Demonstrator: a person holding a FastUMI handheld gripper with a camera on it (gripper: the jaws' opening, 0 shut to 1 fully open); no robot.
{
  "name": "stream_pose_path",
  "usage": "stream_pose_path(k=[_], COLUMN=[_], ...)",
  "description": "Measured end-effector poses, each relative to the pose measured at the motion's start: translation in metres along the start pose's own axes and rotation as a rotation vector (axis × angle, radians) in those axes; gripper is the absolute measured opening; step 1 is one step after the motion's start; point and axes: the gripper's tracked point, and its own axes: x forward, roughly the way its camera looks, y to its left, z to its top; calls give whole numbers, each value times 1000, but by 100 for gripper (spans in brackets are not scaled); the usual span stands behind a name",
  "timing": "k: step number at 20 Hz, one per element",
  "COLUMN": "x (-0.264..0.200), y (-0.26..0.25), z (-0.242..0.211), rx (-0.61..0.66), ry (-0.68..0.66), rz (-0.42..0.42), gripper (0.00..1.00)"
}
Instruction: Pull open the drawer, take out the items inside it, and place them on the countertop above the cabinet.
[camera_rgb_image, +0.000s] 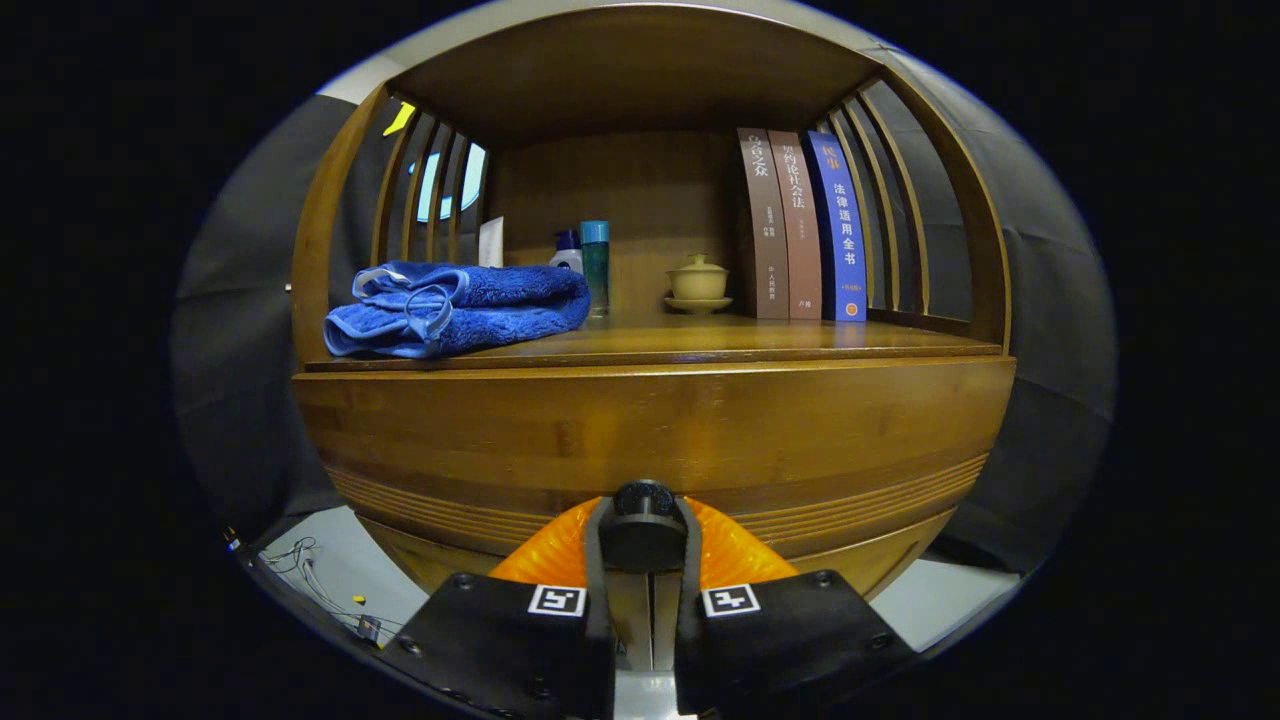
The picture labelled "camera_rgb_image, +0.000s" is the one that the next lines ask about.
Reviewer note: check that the blue book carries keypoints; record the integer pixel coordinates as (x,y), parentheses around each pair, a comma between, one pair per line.
(840,220)

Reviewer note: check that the white bottle with blue cap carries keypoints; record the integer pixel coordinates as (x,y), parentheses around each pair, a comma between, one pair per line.
(566,255)

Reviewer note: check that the wooden drawer with black knob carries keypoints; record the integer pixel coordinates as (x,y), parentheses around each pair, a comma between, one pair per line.
(700,430)

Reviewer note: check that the wooden countertop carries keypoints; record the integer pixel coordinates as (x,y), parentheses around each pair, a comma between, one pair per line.
(700,340)

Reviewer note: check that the reddish brown book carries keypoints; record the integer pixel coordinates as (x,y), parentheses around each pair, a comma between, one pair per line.
(797,220)

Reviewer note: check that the white tube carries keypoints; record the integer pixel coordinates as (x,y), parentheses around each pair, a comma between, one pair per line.
(491,245)

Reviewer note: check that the dark brown book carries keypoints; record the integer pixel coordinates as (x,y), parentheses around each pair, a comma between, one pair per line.
(762,220)

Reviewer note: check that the folded blue towel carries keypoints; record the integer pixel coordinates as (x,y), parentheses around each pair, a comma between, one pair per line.
(480,305)

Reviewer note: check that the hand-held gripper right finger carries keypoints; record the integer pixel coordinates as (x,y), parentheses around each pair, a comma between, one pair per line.
(790,640)

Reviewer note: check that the wooden cabinet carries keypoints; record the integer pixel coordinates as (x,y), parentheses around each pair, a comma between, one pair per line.
(640,190)

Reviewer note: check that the teal bottle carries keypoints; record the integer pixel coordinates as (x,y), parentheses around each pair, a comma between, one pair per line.
(595,270)

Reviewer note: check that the beige saucer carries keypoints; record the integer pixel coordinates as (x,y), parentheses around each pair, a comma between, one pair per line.
(698,304)

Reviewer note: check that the beige lidded teacup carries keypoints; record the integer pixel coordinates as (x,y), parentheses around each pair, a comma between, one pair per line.
(698,280)

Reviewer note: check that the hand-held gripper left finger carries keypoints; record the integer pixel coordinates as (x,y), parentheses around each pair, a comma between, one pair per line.
(500,640)

